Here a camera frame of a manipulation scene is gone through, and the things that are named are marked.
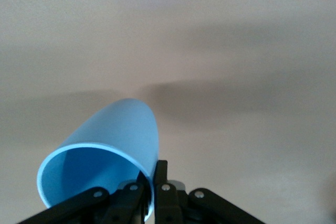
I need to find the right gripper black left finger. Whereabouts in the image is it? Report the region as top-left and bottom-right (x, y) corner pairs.
(15, 180), (145, 224)

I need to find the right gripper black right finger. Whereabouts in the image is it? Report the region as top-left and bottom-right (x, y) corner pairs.
(153, 159), (266, 224)

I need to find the blue plastic cup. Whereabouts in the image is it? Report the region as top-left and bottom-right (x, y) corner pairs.
(36, 98), (160, 222)

